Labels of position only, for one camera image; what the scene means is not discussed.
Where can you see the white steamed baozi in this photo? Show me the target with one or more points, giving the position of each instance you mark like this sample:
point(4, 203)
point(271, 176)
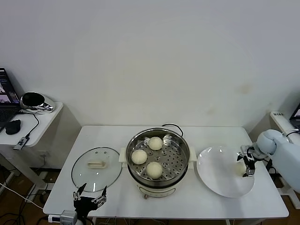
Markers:
point(139, 156)
point(239, 169)
point(154, 170)
point(155, 143)

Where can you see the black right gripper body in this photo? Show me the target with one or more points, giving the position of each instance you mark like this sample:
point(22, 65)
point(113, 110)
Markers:
point(249, 161)

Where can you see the perforated steel steamer basket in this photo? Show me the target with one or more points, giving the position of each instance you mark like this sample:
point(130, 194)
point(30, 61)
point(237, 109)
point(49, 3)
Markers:
point(173, 150)

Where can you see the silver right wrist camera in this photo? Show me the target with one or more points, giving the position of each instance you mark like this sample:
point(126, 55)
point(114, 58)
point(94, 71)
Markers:
point(246, 148)

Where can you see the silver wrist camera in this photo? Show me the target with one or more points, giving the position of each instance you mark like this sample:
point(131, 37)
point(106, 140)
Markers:
point(246, 148)
point(65, 216)

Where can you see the chrome and black headset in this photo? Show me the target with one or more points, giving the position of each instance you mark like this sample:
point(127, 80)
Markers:
point(35, 99)

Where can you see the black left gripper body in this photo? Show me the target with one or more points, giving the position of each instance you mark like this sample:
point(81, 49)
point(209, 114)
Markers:
point(85, 204)

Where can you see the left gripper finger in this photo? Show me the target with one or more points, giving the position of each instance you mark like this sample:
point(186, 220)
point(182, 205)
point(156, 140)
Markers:
point(81, 190)
point(103, 193)

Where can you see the black open laptop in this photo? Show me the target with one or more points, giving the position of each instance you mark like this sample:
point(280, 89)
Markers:
point(7, 89)

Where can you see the cream electric pot base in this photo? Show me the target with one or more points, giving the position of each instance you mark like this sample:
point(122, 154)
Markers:
point(157, 191)

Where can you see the white printed desk label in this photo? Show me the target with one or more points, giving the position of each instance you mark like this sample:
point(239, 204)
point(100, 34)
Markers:
point(278, 114)

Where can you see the black computer mouse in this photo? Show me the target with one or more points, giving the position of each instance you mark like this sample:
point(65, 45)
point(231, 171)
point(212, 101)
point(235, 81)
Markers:
point(13, 126)

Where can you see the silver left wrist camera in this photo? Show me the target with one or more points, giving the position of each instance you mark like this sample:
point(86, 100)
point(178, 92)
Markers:
point(65, 216)

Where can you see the white round plate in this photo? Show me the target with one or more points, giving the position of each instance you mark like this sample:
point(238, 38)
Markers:
point(215, 173)

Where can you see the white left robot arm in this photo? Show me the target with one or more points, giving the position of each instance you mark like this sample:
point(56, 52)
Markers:
point(80, 221)

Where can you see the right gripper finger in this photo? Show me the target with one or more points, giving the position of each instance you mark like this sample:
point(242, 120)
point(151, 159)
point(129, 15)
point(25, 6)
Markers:
point(239, 157)
point(249, 173)

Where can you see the white rounded side desk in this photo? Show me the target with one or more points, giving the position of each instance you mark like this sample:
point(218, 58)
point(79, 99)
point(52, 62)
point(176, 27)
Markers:
point(50, 117)

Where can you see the dark laptop with blue edge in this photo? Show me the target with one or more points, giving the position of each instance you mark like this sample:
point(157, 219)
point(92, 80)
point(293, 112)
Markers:
point(295, 117)

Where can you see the white side desk with label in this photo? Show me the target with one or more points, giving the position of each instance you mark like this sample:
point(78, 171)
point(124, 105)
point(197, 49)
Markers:
point(281, 122)

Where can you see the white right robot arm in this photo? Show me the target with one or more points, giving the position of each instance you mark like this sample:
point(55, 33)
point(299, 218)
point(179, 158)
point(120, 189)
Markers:
point(286, 159)

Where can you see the grey usb hub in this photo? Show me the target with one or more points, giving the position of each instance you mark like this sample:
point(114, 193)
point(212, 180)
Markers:
point(21, 141)

